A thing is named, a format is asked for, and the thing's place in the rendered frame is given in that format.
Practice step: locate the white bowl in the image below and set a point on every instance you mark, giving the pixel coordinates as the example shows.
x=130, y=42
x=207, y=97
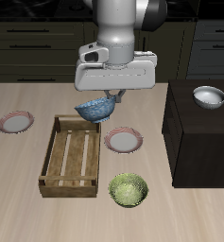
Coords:
x=209, y=97

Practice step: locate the red rimmed white plate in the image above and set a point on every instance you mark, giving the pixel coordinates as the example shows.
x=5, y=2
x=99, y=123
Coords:
x=15, y=122
x=123, y=140

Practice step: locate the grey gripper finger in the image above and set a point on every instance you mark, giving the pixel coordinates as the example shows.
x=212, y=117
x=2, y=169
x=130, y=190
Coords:
x=107, y=94
x=120, y=95

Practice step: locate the wooden slat tray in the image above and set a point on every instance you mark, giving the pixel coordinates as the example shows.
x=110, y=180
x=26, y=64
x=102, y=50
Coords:
x=71, y=157

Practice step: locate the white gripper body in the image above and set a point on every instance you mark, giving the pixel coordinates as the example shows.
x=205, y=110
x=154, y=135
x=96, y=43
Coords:
x=116, y=75

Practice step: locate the dark wooden cabinet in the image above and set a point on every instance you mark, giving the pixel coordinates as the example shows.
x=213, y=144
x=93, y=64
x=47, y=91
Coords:
x=198, y=135

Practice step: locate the green patterned bowl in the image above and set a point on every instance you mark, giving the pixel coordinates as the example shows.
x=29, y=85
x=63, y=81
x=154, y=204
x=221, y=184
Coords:
x=128, y=190

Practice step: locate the blue patterned bowl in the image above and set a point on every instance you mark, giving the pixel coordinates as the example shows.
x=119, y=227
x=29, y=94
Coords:
x=96, y=110

